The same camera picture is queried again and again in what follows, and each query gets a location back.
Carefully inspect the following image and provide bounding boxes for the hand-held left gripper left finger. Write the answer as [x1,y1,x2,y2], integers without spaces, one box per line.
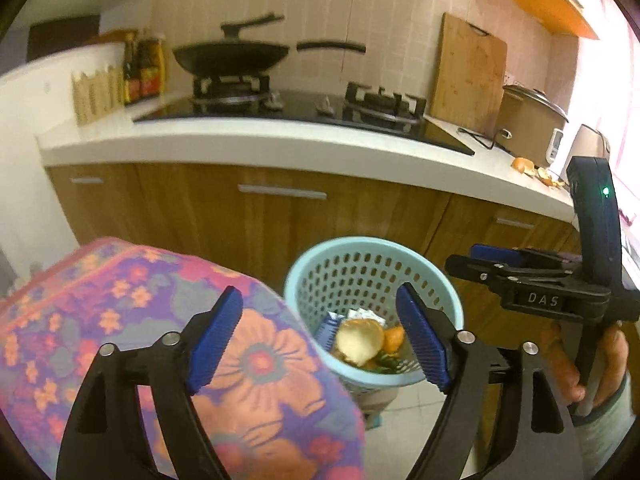
[56,285,245,480]

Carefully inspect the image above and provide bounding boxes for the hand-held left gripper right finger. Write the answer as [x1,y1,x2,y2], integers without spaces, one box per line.
[395,281,586,480]

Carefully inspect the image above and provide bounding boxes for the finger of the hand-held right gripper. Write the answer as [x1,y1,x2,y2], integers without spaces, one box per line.
[470,244,582,271]
[445,254,521,295]

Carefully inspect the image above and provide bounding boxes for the large orange peel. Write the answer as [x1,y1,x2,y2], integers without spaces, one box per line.
[336,319,386,367]

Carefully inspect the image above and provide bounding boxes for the dark blue milk carton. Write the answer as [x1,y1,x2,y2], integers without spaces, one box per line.
[315,310,351,353]

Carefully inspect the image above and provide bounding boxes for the light blue plastic waste basket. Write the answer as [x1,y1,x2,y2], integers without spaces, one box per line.
[284,237,465,393]

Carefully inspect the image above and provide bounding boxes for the person's right forearm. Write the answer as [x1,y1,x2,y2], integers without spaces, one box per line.
[570,375,640,480]

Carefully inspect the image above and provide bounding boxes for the person's right hand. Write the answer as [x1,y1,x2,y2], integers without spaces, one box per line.
[542,322,631,407]

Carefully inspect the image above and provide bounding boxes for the floral tablecloth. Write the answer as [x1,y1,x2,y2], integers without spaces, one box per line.
[0,237,368,480]

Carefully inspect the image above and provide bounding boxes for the silver metal appliance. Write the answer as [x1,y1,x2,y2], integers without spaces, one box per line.
[565,124,612,182]

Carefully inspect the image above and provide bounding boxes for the wooden kitchen counter cabinet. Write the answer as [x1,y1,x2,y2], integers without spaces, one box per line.
[37,42,586,311]

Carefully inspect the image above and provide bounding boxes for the beige rice cooker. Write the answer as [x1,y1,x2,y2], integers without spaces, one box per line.
[495,85,571,168]

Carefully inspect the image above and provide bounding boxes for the wooden cutting board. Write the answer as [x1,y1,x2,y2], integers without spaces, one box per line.
[430,12,508,136]

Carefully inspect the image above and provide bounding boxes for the black gas stove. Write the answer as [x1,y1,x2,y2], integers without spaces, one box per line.
[132,74,476,157]

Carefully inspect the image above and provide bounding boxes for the wicker basket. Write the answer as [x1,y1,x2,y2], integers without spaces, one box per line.
[71,65,126,126]

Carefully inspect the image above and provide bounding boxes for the black wok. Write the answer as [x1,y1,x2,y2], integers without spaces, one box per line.
[171,12,367,77]

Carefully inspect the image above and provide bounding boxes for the black power cable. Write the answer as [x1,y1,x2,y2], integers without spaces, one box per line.
[457,127,513,155]

